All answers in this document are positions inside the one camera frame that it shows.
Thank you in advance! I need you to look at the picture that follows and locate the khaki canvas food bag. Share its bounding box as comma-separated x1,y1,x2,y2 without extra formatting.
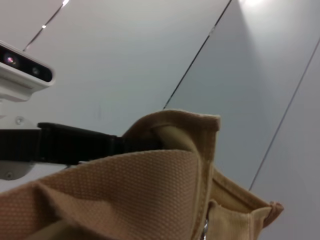
0,109,285,240

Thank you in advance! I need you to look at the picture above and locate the silver metal zipper pull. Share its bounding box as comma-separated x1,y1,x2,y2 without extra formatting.
202,216,210,240

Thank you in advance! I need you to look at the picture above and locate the black strap with buckle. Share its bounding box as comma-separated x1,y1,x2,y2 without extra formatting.
0,122,163,166

